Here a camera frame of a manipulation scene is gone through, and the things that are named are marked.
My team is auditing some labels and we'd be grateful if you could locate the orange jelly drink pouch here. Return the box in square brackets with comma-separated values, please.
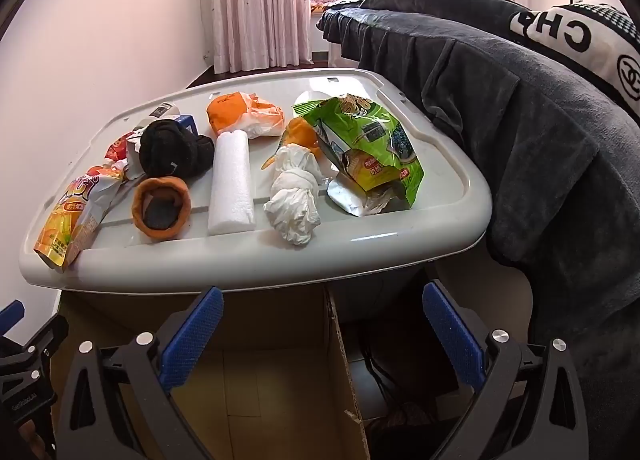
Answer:
[34, 161, 125, 272]

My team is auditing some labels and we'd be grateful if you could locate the orange brown sock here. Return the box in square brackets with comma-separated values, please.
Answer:
[131, 176, 191, 241]

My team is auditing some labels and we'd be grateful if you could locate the red white wrapper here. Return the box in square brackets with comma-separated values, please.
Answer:
[87, 131, 132, 175]

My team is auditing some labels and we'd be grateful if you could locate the white foam tube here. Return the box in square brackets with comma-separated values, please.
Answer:
[207, 130, 255, 236]

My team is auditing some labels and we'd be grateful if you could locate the black sock ball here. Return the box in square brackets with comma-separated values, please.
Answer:
[139, 119, 215, 180]

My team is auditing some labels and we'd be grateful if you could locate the beige cylindrical bottle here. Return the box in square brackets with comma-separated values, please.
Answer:
[134, 102, 180, 131]

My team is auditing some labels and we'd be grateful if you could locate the white knotted tissue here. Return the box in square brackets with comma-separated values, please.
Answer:
[264, 144, 322, 246]

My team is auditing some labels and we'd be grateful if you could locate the green snack bag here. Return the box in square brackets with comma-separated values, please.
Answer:
[293, 94, 424, 215]

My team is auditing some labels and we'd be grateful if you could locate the orange plastic bag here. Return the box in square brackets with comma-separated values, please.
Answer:
[206, 92, 285, 139]

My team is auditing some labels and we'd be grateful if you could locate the orange toy dinosaur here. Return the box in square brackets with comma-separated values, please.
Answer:
[277, 117, 322, 158]

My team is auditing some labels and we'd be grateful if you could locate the cardboard box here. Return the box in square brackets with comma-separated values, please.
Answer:
[53, 255, 532, 459]

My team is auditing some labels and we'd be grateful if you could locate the white plastic bin lid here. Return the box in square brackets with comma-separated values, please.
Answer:
[18, 68, 491, 293]

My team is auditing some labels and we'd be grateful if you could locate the black white logo pillow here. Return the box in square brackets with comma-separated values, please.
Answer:
[510, 3, 639, 119]

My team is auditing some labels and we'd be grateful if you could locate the pink curtain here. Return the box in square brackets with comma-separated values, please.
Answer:
[202, 0, 311, 74]

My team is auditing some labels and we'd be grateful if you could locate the white bed frame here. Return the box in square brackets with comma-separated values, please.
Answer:
[328, 42, 361, 68]

